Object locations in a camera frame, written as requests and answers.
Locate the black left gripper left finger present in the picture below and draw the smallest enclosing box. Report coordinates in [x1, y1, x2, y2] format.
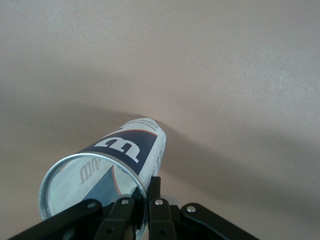
[7, 187, 147, 240]

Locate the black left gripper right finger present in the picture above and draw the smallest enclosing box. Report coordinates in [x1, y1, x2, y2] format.
[147, 176, 262, 240]

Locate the white blue tennis ball can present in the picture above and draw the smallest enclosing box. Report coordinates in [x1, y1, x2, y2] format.
[37, 116, 167, 240]

